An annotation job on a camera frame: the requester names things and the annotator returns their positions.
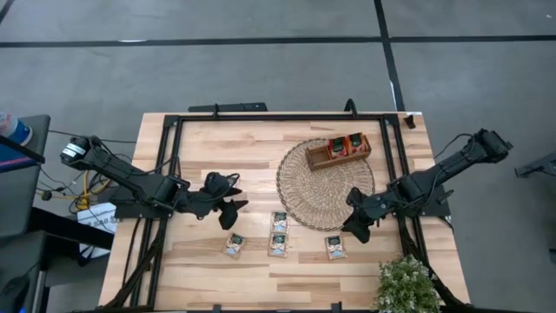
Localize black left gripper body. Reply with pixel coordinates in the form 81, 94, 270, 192
176, 190, 231, 220

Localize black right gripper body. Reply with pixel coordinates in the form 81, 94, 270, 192
358, 193, 394, 221

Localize silver packet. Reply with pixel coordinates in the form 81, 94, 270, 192
222, 233, 248, 260

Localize round woven straw placemat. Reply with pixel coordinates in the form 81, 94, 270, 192
275, 137, 375, 232

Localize beige tea bag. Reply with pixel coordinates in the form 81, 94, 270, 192
268, 233, 289, 258
324, 235, 348, 261
270, 211, 291, 235

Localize red tea bag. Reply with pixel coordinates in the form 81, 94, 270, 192
328, 137, 348, 158

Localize wooden compartment tea box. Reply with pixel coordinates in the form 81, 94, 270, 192
304, 132, 373, 172

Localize orange peach tea bag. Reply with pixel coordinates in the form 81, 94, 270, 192
347, 132, 368, 156

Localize green plant white flowers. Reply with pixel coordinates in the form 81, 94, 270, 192
374, 255, 443, 313

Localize flat black bar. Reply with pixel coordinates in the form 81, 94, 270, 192
188, 102, 269, 114

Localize white cardboard box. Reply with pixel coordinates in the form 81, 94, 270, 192
76, 202, 119, 260

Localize grey stand foot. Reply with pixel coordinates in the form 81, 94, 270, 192
513, 151, 556, 179

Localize grey desk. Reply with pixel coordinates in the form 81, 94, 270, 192
0, 114, 52, 239

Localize black rod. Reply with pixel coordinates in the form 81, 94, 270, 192
0, 134, 47, 165

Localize blue board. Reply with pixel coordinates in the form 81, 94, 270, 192
0, 143, 38, 174

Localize bottle with blue label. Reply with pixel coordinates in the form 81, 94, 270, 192
0, 110, 34, 147

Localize black computer mouse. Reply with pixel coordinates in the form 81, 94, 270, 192
0, 276, 30, 313

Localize black left camera cable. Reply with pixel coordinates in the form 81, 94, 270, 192
215, 172, 242, 202

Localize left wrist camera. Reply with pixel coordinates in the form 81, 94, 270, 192
203, 171, 232, 196

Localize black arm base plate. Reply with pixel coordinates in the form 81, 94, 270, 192
387, 182, 452, 219
114, 190, 175, 220

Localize black aluminium table frame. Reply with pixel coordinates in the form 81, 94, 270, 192
103, 111, 475, 313

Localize thin black floor cable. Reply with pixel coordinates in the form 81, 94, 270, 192
47, 129, 138, 144

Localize yellow cable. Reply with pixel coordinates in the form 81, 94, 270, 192
76, 171, 112, 212

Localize black power cable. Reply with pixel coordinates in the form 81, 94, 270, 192
36, 167, 109, 210

